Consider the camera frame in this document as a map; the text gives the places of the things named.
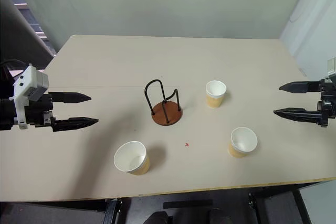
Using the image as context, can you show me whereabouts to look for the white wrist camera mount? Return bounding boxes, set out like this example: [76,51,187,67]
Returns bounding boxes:
[326,57,336,84]
[8,63,50,130]

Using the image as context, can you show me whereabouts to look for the black table leg bracket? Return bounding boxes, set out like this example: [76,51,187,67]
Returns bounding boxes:
[104,197,123,224]
[247,191,264,224]

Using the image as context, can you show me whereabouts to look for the black flat bar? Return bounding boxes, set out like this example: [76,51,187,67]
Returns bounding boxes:
[163,199,214,209]

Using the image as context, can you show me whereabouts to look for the white panel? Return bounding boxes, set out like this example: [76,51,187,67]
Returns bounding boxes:
[278,0,336,65]

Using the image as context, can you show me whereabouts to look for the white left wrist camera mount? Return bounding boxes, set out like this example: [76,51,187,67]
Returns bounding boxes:
[8,63,50,130]

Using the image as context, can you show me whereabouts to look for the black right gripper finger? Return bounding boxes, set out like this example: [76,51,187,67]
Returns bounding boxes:
[279,80,322,94]
[273,107,321,125]

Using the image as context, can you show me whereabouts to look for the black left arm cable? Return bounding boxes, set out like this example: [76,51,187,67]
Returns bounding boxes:
[0,59,28,78]

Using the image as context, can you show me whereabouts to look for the grey staircase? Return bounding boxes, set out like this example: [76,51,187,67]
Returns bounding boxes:
[12,2,58,57]

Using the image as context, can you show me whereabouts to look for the dark rounded shape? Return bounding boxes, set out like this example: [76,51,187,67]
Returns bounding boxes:
[143,210,173,224]

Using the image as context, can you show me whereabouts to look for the wooden base wire cup holder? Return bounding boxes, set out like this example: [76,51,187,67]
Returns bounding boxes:
[143,78,183,126]

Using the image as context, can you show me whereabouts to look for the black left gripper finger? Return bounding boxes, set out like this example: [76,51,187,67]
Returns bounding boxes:
[48,91,92,105]
[51,116,100,133]

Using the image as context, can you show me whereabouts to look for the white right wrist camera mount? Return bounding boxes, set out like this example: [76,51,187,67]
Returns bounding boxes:
[326,57,336,84]

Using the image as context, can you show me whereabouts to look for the yellow paper cup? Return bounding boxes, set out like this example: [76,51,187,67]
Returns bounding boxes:
[113,141,151,176]
[205,80,227,109]
[227,126,258,159]

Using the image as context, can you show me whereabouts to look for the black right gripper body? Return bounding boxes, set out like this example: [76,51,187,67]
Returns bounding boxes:
[316,78,336,128]

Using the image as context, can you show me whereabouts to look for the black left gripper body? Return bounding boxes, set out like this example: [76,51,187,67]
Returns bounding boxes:
[24,93,57,127]

